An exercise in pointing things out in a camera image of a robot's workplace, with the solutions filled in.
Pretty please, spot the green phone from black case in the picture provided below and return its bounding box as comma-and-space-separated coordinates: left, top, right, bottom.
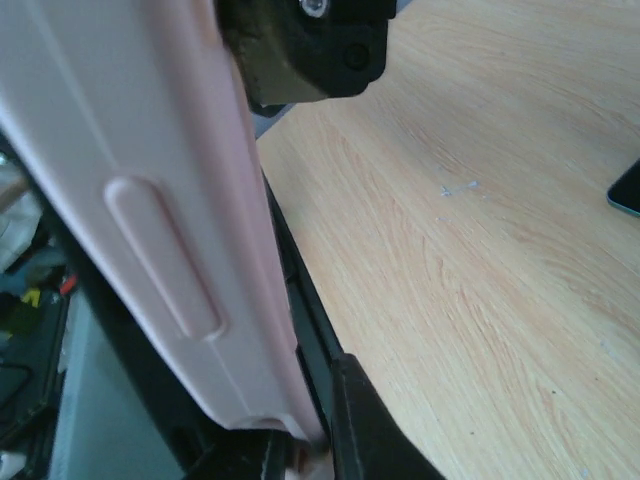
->
606, 160, 640, 217

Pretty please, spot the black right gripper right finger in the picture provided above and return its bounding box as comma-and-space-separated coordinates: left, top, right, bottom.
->
330, 353, 444, 480

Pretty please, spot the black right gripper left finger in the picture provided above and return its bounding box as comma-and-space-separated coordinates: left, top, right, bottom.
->
184, 430, 290, 480

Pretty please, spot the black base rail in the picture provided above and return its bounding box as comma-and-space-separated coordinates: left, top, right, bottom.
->
0, 124, 341, 480

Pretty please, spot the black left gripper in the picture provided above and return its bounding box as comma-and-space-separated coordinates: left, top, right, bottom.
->
214, 0, 397, 118

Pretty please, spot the pink cased phone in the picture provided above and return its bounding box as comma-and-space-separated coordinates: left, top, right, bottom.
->
1, 1, 334, 479

